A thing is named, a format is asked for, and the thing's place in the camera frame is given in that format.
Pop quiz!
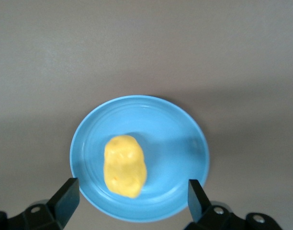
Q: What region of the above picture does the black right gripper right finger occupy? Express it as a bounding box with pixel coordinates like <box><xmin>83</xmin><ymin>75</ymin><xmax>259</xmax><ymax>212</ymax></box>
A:
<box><xmin>184</xmin><ymin>179</ymin><xmax>248</xmax><ymax>230</ymax></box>

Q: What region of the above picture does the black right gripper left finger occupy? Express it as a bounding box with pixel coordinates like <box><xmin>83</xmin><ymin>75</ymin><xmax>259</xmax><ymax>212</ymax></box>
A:
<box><xmin>7</xmin><ymin>177</ymin><xmax>80</xmax><ymax>230</ymax></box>

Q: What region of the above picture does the yellow potato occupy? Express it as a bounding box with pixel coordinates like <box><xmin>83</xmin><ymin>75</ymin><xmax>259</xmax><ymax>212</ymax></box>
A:
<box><xmin>103</xmin><ymin>135</ymin><xmax>147</xmax><ymax>199</ymax></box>

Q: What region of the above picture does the blue round plate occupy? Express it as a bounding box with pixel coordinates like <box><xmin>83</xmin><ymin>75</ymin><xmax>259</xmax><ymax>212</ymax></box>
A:
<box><xmin>69</xmin><ymin>95</ymin><xmax>211</xmax><ymax>223</ymax></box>

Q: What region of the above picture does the brown table cover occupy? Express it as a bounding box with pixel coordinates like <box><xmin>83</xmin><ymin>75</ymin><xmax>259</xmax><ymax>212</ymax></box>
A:
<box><xmin>0</xmin><ymin>0</ymin><xmax>293</xmax><ymax>230</ymax></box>

